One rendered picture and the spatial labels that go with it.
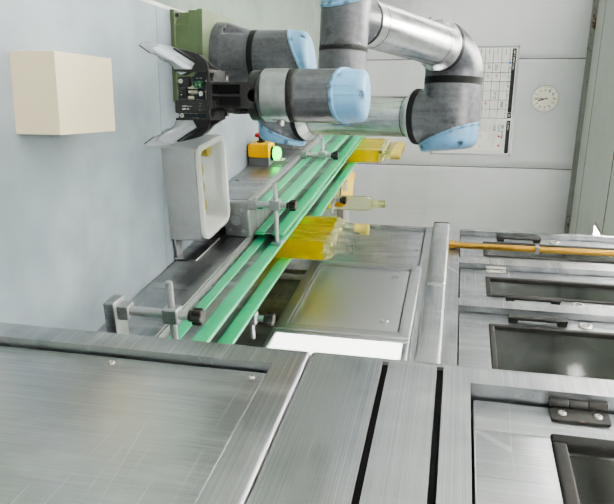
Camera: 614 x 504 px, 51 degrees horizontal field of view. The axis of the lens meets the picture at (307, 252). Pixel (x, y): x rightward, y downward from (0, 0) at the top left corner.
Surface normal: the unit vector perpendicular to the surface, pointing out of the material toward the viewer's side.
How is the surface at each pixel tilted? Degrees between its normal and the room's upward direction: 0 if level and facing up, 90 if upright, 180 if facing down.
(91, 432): 90
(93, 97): 0
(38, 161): 0
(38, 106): 90
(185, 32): 90
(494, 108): 90
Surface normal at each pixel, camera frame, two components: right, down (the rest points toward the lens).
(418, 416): -0.03, -0.93
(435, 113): -0.56, 0.11
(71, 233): 0.97, 0.06
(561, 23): -0.22, 0.36
